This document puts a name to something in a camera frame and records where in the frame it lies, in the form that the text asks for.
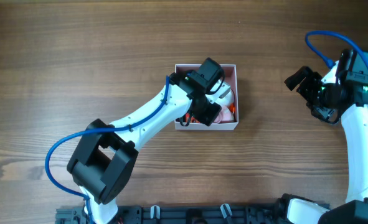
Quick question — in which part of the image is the red toy fire truck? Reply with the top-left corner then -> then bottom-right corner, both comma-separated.
182,113 -> 199,124

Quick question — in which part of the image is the pink plush pig toy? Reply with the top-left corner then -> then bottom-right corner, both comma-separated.
213,105 -> 235,124

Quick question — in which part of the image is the white plush duck toy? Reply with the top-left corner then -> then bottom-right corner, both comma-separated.
217,90 -> 235,114

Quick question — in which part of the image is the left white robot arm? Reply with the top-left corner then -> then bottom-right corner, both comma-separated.
67,58 -> 225,223

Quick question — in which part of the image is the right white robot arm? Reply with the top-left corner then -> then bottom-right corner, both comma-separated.
274,49 -> 368,223

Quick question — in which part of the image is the white cardboard box pink interior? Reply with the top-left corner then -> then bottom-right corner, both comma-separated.
174,64 -> 239,131

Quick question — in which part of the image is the left blue cable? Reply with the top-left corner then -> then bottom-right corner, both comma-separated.
44,74 -> 172,224

